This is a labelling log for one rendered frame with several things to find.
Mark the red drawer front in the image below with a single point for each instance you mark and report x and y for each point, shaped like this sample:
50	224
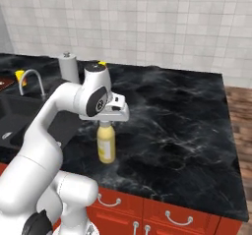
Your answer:
129	203
197	212

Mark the yellow drink bottle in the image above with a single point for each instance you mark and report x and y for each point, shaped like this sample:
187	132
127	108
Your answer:
106	145

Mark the small yellow object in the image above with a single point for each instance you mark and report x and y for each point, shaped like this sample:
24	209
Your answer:
102	63

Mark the red cupboard door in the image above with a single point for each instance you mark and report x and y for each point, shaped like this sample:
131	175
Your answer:
177	229
111	224

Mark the silver curved tap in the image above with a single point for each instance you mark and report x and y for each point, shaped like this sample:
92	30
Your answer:
32	72

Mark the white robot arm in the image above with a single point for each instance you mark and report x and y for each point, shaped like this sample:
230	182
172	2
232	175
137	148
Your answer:
39	147

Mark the white paper towel roll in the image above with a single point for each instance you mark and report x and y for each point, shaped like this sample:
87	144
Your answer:
69	69

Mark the black sink basin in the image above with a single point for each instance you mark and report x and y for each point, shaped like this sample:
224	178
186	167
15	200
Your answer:
19	114

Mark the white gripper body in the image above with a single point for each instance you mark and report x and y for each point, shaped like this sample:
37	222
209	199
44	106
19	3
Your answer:
114	115

